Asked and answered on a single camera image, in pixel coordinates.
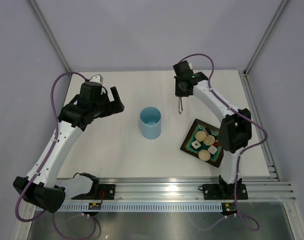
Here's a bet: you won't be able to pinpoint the metal tongs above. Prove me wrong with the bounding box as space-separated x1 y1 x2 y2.
178 97 183 115

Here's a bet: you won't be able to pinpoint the blue cylindrical lunch container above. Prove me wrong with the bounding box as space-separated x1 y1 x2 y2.
139 107 162 140

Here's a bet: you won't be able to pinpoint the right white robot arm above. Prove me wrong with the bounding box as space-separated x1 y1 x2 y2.
173 60 252 200

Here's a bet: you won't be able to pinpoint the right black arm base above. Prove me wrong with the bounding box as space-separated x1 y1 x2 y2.
198 183 249 200

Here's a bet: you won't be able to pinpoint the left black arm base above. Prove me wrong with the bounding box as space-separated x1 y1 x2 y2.
71 183 116 200

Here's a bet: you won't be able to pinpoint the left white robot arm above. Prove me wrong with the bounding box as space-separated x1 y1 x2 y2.
13 81 124 213

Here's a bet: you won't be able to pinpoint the seaweed sushi roll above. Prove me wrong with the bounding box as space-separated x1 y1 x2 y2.
203 128 211 135

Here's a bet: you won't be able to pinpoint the steamed bun upper left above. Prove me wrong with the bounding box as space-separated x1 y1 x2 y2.
195 130 207 142

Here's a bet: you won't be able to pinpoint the steamed bun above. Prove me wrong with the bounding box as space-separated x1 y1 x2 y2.
198 149 211 162
195 130 207 142
203 135 216 146

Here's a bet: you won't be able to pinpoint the black square teal plate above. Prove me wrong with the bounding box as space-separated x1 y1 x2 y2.
180 118 224 168

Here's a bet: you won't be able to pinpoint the steamed bun middle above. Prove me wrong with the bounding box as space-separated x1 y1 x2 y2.
203 135 216 146

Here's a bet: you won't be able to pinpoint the rice roll green centre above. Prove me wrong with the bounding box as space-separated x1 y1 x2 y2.
191 140 201 150

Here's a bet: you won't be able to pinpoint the white rice roll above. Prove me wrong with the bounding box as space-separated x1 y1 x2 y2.
207 145 218 155

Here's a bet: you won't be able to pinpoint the steamed bun lower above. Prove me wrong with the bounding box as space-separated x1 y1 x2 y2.
198 149 211 162

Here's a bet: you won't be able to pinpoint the right aluminium frame post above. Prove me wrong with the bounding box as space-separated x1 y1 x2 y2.
244 0 291 77

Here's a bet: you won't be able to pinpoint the aluminium frame post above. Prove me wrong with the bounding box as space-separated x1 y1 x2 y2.
26 0 71 72
244 0 291 77

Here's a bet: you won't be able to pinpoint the white slotted cable duct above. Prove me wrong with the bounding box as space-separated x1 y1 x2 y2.
58 201 223 213

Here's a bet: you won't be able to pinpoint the left aluminium frame post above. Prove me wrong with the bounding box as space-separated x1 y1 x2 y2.
26 0 71 72

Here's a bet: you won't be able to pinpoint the aluminium mounting rail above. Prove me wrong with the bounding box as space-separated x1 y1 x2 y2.
24 176 297 203

